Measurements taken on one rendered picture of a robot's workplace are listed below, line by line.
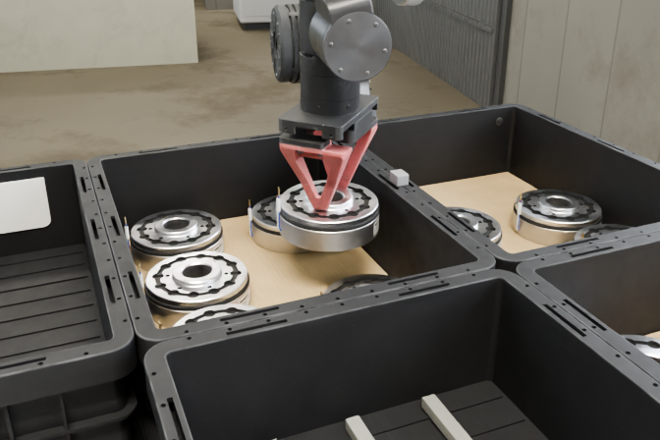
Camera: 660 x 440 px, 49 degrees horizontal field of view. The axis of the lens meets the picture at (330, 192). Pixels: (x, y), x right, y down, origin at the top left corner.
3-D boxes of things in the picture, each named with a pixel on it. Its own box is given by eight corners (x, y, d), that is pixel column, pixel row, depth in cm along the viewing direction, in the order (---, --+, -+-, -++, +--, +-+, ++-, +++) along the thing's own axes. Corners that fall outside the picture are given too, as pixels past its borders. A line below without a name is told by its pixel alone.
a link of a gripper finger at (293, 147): (369, 195, 74) (371, 109, 70) (343, 225, 68) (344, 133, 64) (309, 185, 77) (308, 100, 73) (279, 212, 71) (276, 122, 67)
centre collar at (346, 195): (298, 194, 75) (298, 189, 75) (341, 188, 77) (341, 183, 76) (315, 214, 71) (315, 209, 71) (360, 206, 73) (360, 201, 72)
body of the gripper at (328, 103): (379, 113, 73) (381, 41, 70) (341, 146, 65) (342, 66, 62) (320, 105, 76) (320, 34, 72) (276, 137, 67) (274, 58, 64)
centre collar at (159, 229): (150, 223, 83) (150, 218, 83) (192, 216, 85) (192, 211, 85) (158, 241, 79) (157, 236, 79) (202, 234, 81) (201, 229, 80)
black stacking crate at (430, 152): (327, 210, 98) (327, 131, 94) (509, 179, 109) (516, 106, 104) (493, 380, 65) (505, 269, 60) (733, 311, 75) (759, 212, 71)
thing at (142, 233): (126, 221, 85) (125, 216, 84) (210, 208, 88) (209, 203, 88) (137, 259, 76) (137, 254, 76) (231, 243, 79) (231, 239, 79)
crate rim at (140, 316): (87, 176, 84) (84, 157, 83) (325, 143, 95) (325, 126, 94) (142, 374, 50) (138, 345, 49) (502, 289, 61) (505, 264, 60)
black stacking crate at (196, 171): (99, 249, 88) (87, 162, 83) (324, 210, 98) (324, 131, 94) (157, 476, 54) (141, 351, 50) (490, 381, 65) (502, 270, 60)
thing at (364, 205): (266, 192, 76) (266, 188, 76) (354, 179, 80) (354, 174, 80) (300, 235, 68) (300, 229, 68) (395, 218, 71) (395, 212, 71)
